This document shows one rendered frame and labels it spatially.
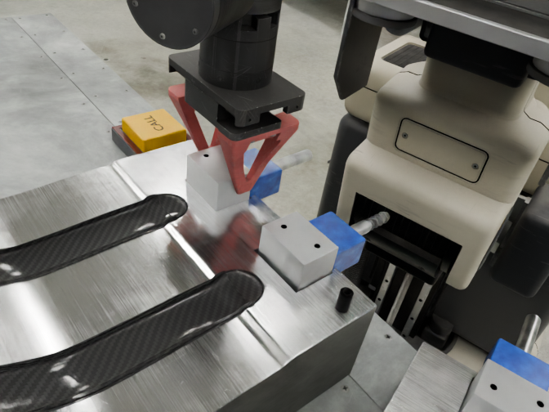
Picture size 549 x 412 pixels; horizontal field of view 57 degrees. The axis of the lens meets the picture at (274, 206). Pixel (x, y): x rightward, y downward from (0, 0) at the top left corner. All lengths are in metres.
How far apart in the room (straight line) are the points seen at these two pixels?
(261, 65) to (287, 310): 0.18
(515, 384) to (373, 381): 0.12
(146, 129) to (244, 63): 0.29
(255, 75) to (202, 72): 0.04
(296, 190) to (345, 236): 1.58
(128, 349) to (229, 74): 0.20
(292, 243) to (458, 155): 0.37
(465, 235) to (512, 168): 0.10
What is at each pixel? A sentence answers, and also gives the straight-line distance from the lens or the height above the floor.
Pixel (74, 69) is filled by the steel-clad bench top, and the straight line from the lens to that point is 0.89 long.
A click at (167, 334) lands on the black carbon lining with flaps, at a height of 0.88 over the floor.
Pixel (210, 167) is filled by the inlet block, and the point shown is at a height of 0.92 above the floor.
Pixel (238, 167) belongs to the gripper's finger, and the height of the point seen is 0.94.
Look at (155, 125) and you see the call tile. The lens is 0.66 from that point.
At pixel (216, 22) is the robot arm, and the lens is 0.30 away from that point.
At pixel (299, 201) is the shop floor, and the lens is 1.94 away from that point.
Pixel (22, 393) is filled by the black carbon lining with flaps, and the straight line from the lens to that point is 0.35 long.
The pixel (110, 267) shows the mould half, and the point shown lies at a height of 0.88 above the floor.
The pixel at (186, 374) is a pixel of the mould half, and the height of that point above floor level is 0.88.
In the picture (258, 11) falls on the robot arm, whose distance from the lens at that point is 0.37.
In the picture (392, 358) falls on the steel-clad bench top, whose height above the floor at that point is 0.80.
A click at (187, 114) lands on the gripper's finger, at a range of 0.44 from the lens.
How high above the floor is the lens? 1.17
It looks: 38 degrees down
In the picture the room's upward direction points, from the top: 10 degrees clockwise
